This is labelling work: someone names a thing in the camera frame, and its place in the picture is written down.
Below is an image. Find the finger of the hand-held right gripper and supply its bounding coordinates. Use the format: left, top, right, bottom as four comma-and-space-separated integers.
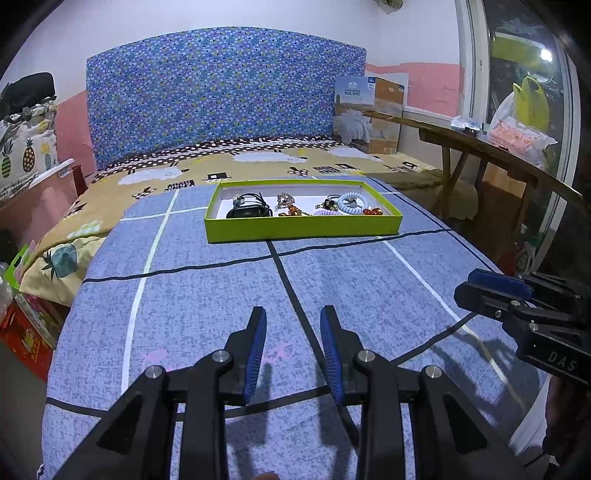
454, 282, 525, 324
467, 269, 536, 300

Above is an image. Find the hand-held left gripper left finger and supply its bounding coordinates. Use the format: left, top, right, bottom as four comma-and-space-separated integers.
51, 305, 269, 480

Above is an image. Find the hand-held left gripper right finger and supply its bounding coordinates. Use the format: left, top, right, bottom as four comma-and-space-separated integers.
320, 305, 532, 480

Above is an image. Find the green cardboard box tray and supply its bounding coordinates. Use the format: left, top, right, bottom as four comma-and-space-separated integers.
204, 179, 402, 244

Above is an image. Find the blue coil hair tie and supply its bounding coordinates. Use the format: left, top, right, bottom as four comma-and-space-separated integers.
337, 191, 368, 214

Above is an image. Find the wooden bench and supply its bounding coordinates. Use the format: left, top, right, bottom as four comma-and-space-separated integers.
365, 110, 585, 273

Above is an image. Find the black smart band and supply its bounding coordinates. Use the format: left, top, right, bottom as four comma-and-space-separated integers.
226, 203, 271, 220

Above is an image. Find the white bag of pink packets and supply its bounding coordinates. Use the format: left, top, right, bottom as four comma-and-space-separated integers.
488, 95, 559, 169

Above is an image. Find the yellow plastic bag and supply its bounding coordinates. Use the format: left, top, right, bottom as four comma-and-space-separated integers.
512, 76, 550, 134

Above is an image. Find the printed cardboard box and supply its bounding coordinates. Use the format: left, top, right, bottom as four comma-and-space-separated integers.
333, 76, 409, 155

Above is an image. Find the yellow printed bed sheet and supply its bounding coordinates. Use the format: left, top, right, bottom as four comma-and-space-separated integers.
21, 141, 478, 305

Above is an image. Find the red box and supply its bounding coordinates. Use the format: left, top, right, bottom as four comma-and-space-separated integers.
0, 295, 58, 381

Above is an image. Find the green and white box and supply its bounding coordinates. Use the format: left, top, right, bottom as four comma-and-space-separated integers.
4, 244, 31, 291

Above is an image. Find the blue floral headboard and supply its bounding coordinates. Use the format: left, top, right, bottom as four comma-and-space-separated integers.
86, 28, 368, 171

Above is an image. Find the white board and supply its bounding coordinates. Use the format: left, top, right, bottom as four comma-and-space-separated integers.
30, 158, 75, 190

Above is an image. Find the pineapple print bag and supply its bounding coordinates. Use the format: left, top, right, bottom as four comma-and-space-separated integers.
0, 104, 58, 195

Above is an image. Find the black bag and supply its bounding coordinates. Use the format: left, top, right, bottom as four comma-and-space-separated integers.
0, 72, 57, 121

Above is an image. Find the white window frame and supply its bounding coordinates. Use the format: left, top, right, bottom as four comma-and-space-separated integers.
455, 0, 492, 134

